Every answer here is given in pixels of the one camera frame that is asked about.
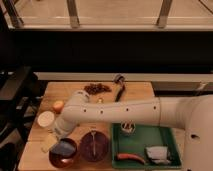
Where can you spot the green plastic tray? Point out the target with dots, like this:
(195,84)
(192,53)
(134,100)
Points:
(142,137)

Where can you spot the orange bowl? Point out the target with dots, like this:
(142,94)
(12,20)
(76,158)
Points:
(59,161)

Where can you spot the black chair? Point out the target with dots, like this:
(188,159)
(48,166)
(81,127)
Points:
(17,91)

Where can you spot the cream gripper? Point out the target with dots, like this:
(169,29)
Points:
(50,141)

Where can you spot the purple bowl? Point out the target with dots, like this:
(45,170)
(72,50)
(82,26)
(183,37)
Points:
(86,147)

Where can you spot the grey folded cloth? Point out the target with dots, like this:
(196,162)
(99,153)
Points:
(158,154)

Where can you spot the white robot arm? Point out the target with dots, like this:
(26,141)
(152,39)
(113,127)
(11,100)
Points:
(192,114)

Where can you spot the blue sponge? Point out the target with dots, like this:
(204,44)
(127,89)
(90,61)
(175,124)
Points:
(64,149)

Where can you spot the orange fruit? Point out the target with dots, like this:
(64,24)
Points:
(58,106)

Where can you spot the orange carrot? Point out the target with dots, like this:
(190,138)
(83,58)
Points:
(126,156)

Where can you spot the small metal cup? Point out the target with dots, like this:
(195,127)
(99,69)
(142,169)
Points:
(127,128)

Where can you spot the metal fork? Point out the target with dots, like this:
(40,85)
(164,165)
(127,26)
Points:
(93,133)

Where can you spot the white lidded jar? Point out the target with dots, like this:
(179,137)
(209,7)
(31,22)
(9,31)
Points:
(45,120)

